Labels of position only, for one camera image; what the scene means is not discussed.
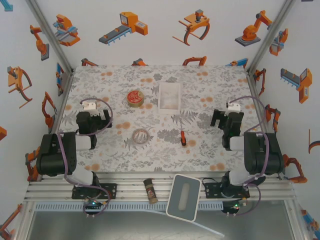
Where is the white rectangular bin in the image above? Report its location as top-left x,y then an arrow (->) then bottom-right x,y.
157,82 -> 182,115

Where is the red round tin can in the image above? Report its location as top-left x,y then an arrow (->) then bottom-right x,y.
126,90 -> 146,109

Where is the clear glass jar lid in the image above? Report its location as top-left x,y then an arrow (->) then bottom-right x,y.
132,128 -> 151,146

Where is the floral table mat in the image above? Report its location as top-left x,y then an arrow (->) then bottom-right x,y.
55,64 -> 263,173

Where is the brown spice bottle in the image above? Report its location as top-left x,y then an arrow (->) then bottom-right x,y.
143,177 -> 159,205

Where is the white grey rectangular tray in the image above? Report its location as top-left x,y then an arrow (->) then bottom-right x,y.
165,173 -> 202,222

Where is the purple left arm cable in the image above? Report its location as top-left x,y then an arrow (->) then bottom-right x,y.
57,98 -> 114,187

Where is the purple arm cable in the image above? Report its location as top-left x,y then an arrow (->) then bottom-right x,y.
57,98 -> 114,187
229,95 -> 270,186

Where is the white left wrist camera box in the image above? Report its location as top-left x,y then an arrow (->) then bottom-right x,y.
83,99 -> 98,113

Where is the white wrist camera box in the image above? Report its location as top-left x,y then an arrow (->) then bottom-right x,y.
226,101 -> 241,113
83,99 -> 98,113

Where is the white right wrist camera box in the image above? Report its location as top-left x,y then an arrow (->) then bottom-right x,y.
226,101 -> 241,113

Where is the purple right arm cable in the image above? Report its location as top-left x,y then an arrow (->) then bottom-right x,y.
229,95 -> 270,186

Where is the aluminium rail frame base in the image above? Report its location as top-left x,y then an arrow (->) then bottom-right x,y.
23,171 -> 297,203

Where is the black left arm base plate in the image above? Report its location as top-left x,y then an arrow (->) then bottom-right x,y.
71,182 -> 118,200

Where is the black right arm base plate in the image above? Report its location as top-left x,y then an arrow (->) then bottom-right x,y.
203,181 -> 251,200

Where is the white slotted cable duct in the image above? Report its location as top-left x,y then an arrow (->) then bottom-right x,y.
34,202 -> 224,211

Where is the aluminium frame post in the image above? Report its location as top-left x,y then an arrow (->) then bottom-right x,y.
245,0 -> 298,75
24,0 -> 75,76

